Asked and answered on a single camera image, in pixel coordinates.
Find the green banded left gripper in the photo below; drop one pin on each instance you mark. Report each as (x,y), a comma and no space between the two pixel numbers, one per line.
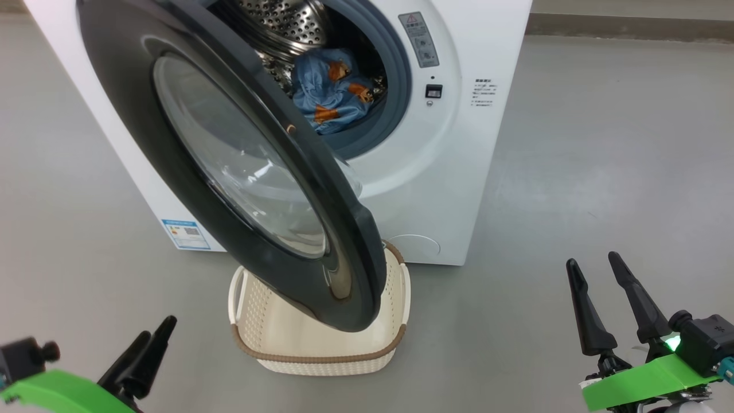
(51,393)

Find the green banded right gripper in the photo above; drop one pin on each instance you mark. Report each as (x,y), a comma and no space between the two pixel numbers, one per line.
(642,384)

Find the dark round glass washer door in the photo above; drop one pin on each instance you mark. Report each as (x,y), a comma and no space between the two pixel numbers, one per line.
(172,143)

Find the blue bear print garment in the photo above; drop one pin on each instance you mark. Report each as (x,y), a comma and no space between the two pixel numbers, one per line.
(327,97)

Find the white front-load washing machine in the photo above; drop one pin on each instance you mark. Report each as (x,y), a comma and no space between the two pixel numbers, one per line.
(447,172)

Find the black door lock socket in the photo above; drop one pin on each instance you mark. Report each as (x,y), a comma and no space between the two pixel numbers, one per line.
(433,91)

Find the grey rubber door gasket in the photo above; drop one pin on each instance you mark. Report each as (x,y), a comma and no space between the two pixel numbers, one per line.
(398,86)

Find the perforated steel washer drum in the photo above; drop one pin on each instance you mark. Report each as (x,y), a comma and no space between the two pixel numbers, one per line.
(281,28)

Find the cream perforated laundry basket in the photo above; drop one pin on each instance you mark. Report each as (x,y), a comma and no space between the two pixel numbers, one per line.
(269,338)

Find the blue energy label sticker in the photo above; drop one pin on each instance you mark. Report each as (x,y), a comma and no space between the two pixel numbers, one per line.
(185,234)

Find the round white filter cover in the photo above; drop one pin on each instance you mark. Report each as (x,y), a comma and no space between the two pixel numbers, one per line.
(418,246)

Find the small printed text label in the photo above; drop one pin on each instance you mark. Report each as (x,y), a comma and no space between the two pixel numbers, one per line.
(484,93)

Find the grey warning sticker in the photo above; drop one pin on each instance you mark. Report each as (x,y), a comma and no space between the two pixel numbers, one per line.
(419,39)

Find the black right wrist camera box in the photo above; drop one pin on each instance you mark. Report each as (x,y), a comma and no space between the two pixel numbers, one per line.
(708,341)

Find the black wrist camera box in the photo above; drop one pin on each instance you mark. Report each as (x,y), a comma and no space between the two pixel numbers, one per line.
(708,341)
(23,358)

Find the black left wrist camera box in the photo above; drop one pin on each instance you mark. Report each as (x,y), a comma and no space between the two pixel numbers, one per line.
(23,358)

